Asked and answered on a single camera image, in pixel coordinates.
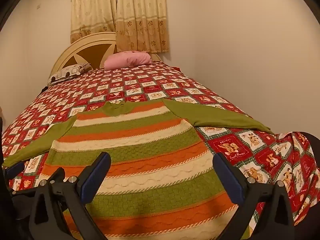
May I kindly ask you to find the white patterned pillow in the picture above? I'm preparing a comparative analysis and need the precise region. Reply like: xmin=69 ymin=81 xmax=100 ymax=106
xmin=48 ymin=62 xmax=93 ymax=85

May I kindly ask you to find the green orange cream striped sweater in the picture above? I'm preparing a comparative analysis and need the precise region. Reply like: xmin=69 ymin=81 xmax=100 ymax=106
xmin=2 ymin=99 xmax=275 ymax=240

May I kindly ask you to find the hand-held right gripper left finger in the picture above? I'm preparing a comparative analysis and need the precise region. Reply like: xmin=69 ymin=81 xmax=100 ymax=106
xmin=27 ymin=152 xmax=111 ymax=240

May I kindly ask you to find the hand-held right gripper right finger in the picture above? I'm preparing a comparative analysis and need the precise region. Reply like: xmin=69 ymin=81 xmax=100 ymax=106
xmin=212 ymin=152 xmax=295 ymax=240

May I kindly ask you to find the tan floral curtain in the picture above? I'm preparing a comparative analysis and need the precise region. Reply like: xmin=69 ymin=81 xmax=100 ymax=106
xmin=115 ymin=0 xmax=169 ymax=53

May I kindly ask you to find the pink pillow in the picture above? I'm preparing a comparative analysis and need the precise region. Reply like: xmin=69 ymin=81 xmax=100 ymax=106
xmin=104 ymin=51 xmax=152 ymax=70

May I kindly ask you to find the light beige floral curtain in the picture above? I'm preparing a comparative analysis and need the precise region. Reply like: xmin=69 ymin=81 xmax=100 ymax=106
xmin=70 ymin=0 xmax=119 ymax=44

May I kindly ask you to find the cream round headboard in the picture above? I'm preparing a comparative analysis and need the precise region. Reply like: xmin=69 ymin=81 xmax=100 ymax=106
xmin=51 ymin=32 xmax=163 ymax=80

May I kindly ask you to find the red checked bear print blanket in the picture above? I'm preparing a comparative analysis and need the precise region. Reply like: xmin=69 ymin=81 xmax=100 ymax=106
xmin=1 ymin=61 xmax=320 ymax=240

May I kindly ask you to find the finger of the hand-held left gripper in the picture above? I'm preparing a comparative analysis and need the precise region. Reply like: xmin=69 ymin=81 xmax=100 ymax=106
xmin=5 ymin=161 xmax=26 ymax=178

